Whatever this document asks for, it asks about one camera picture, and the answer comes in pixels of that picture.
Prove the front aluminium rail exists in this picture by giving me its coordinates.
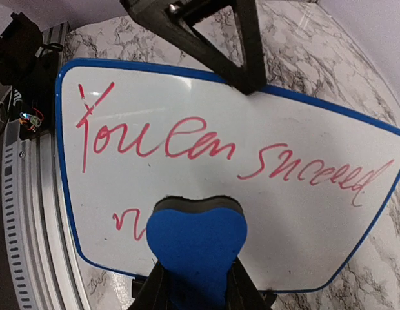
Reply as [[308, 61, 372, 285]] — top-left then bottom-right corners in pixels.
[[1, 22, 91, 310]]

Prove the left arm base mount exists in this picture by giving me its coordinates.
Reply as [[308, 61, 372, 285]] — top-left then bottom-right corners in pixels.
[[9, 89, 55, 140]]

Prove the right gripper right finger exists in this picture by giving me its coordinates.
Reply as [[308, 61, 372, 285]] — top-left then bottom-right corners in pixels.
[[227, 258, 274, 310]]

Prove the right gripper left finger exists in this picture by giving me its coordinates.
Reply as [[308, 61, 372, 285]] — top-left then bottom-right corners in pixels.
[[128, 262, 170, 310]]

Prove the small blue-framed whiteboard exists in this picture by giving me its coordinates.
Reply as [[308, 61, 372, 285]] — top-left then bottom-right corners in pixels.
[[55, 59, 400, 293]]

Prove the blue whiteboard eraser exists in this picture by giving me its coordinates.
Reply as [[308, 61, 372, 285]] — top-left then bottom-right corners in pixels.
[[146, 196, 247, 309]]

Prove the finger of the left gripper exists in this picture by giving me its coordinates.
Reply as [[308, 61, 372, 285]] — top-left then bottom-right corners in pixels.
[[119, 0, 268, 96]]

